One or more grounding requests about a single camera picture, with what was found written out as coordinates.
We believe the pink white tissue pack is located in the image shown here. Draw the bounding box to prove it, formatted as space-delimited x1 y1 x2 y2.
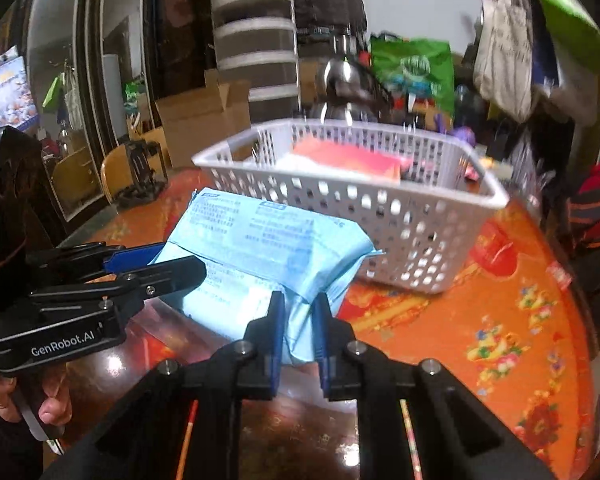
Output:
274 136 413 182

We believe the stainless steel kettle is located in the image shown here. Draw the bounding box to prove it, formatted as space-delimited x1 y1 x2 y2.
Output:
299 32 393 122

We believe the wooden chair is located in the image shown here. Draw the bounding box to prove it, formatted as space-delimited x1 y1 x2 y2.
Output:
99 127 171 204

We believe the green shopping bag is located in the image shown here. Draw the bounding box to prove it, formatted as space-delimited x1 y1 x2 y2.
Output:
370 32 455 116

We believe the brown cardboard box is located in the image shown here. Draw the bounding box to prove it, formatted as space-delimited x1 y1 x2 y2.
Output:
156 70 251 168

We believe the light blue wipes pack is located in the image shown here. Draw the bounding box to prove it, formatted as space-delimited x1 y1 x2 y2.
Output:
154 188 376 365

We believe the purple plastic cup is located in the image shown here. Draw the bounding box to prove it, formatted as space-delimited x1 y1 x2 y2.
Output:
434 113 477 148

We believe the grey stacked drawer unit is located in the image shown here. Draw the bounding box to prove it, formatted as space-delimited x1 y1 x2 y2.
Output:
211 0 300 124

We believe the lime green bag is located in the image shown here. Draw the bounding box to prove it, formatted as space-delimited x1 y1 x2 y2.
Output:
539 0 600 75

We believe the clear zip bag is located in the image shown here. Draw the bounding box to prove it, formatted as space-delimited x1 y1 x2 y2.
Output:
132 298 226 346

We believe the red black jacket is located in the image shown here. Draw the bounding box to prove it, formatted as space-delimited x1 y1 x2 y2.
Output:
554 162 600 302

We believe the person's left hand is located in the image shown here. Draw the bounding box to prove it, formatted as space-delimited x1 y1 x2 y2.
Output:
0 364 73 427

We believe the navy white tote bag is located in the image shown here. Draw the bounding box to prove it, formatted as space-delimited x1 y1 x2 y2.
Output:
532 14 598 127

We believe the black bag on shelf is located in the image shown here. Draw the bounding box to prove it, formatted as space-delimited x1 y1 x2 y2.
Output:
294 0 367 58

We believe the white perforated plastic basket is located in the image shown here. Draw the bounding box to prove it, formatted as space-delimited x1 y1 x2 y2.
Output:
192 119 509 294

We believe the beige canvas tote bag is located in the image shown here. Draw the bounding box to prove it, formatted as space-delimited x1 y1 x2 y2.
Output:
474 0 533 122

